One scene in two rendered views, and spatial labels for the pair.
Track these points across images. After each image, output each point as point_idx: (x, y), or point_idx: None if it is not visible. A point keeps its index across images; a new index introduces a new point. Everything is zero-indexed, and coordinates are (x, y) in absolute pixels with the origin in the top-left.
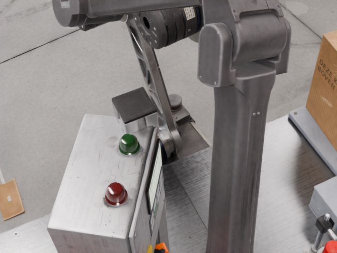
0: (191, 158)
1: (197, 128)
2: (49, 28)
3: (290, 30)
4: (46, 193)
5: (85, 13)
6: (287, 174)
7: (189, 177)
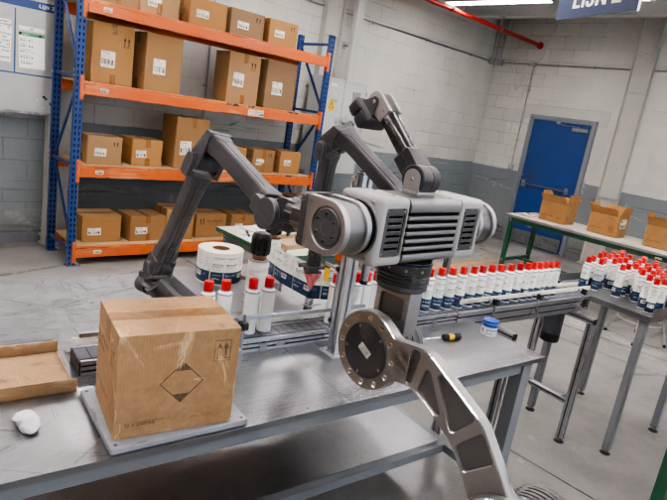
0: (333, 404)
1: None
2: None
3: (316, 143)
4: None
5: None
6: (252, 390)
7: (332, 394)
